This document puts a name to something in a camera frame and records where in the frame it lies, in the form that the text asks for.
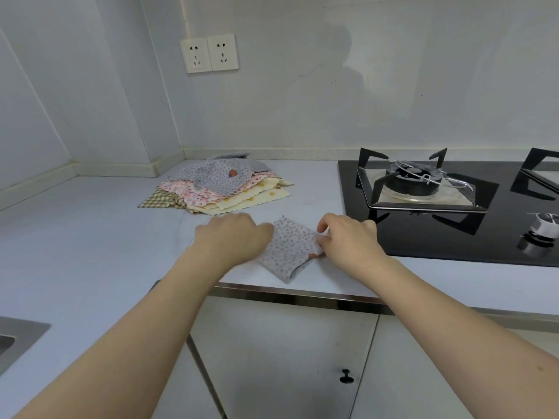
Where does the person's left hand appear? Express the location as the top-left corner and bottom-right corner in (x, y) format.
(194, 212), (275, 265)

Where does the person's right hand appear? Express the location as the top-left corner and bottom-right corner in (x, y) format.
(315, 214), (390, 277)

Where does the grey floral cloth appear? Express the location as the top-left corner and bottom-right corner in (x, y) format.
(168, 153), (259, 199)
(255, 215), (327, 284)

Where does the person's left forearm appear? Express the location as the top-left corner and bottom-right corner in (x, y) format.
(11, 240), (259, 419)

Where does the person's right forearm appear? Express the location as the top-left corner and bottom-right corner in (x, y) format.
(347, 254), (559, 419)

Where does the cream cloth with orange dots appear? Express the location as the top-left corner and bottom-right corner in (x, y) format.
(187, 178), (292, 216)

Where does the plain cream scalloped cloth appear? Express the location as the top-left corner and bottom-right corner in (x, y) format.
(258, 172), (294, 189)

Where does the crumpled grey floral cloth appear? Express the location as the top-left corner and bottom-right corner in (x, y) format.
(168, 153), (259, 199)

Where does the pink floral cloth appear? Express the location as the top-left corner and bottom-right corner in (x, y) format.
(158, 179), (246, 210)

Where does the black metal pan support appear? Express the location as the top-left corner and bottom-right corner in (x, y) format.
(355, 148), (500, 236)
(510, 148), (559, 201)

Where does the green checked cloth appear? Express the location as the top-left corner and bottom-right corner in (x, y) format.
(138, 188), (189, 211)

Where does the gas burner head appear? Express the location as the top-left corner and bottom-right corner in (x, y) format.
(386, 161), (445, 197)

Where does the white cabinet door with knob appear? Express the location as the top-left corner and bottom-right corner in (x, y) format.
(187, 296), (380, 419)

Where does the steel drip tray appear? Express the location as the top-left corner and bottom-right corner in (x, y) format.
(366, 166), (488, 210)

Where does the black glass gas hob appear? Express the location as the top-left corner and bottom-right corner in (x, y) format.
(337, 159), (559, 268)

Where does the plain white cabinet door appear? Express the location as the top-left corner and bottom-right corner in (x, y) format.
(349, 313), (559, 419)

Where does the silver hob control knob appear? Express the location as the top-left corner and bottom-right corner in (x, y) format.
(516, 212), (559, 259)

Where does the steel sink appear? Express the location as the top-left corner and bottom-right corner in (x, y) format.
(0, 316), (52, 377)

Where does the white wall socket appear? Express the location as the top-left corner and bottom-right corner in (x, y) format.
(206, 33), (240, 72)
(180, 37), (211, 75)

